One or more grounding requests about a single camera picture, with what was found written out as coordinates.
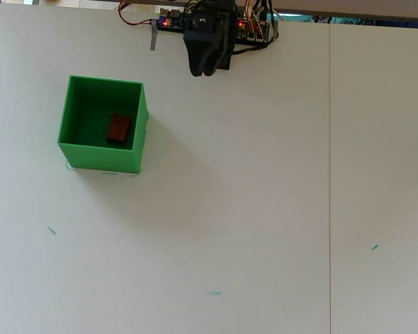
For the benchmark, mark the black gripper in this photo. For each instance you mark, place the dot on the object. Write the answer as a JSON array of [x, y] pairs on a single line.
[[212, 29]]

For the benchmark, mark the red block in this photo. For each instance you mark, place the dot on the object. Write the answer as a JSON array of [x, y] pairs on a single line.
[[118, 128]]

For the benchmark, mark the green square bin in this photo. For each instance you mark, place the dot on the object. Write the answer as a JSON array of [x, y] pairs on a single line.
[[90, 104]]

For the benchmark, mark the grey tape strip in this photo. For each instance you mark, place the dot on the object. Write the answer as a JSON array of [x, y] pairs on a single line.
[[153, 35]]

